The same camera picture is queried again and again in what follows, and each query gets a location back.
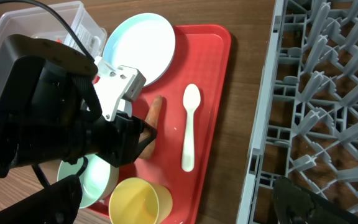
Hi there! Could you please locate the left black cable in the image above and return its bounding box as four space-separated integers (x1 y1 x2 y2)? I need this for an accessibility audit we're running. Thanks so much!
0 0 96 62

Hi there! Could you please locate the large light blue plate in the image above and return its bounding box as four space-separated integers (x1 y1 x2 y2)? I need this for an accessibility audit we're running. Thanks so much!
103 13 176 86

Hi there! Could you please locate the orange carrot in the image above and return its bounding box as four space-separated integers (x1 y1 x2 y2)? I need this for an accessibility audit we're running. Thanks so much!
139 95 163 159

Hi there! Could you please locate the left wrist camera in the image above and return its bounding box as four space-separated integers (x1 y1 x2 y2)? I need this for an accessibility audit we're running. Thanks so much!
94 56 146 121

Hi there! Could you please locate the yellow plastic cup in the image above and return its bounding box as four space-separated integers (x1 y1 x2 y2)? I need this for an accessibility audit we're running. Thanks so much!
109 177 173 224

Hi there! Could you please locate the clear plastic bin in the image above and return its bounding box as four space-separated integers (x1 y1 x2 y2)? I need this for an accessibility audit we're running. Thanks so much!
0 1 107 57

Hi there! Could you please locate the grey dishwasher rack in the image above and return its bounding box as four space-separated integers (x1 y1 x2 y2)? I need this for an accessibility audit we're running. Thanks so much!
237 0 358 223

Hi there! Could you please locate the red serving tray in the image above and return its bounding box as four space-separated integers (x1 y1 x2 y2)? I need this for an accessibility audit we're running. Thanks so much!
87 24 232 224

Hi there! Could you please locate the green bowl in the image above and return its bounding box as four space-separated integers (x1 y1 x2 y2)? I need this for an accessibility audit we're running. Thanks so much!
56 154 120 209

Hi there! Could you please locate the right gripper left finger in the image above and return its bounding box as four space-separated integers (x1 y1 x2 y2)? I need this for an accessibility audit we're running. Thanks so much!
0 175 82 224

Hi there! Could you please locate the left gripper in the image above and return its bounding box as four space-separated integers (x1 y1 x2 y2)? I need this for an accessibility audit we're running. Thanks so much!
85 113 158 167

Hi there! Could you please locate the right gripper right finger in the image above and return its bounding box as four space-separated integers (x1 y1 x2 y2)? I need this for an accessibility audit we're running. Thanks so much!
272 176 358 224

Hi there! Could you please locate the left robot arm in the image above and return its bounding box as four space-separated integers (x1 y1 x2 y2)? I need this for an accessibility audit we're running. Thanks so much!
0 34 157 178

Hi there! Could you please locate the white plastic spoon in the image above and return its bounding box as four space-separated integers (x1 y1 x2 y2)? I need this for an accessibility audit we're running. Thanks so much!
181 83 201 172

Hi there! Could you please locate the light blue bowl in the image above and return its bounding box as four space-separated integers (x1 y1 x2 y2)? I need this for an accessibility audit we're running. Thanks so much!
117 99 132 117

